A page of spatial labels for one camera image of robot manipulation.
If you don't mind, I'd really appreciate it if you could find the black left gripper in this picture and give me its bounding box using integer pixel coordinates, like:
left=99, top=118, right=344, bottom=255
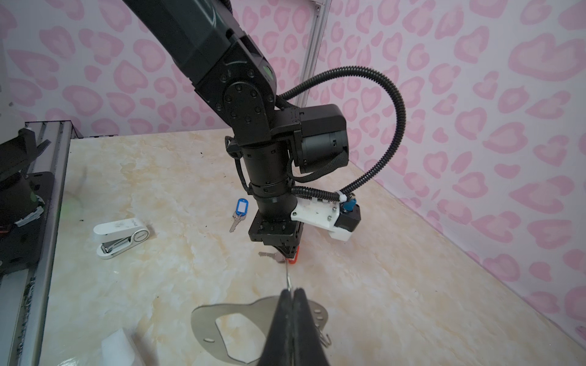
left=248, top=210, right=304, bottom=265

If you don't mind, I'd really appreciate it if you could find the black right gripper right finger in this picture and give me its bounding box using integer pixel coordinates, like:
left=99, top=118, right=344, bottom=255
left=291, top=288, right=329, bottom=366

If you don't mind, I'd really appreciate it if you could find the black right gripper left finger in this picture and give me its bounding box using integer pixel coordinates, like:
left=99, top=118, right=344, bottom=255
left=257, top=290, right=293, bottom=366

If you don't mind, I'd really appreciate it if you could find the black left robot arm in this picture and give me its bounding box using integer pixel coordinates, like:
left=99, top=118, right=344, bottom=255
left=128, top=1, right=360, bottom=260

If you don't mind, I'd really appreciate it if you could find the key with blue tag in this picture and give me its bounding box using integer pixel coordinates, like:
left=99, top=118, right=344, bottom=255
left=229, top=198, right=249, bottom=233

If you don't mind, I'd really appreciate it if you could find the white stapler right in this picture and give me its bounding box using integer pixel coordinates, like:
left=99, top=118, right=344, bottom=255
left=56, top=328, right=138, bottom=366

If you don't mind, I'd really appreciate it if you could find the white stapler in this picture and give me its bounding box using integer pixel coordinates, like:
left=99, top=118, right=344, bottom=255
left=56, top=328, right=138, bottom=366
left=93, top=218, right=150, bottom=259

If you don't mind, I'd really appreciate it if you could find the white stapler left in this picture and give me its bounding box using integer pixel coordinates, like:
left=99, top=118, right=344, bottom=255
left=93, top=218, right=150, bottom=259

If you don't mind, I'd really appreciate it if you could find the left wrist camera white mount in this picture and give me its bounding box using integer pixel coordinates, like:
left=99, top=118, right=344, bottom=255
left=291, top=198, right=362, bottom=242

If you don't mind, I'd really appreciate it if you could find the black corrugated cable left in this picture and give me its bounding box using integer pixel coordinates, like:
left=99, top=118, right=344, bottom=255
left=276, top=65, right=407, bottom=202

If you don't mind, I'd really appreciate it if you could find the aluminium frame post left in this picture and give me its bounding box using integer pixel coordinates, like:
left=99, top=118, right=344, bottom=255
left=298, top=0, right=332, bottom=84

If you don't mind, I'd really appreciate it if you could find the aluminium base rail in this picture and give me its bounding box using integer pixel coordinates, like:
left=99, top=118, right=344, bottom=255
left=1, top=120, right=79, bottom=365

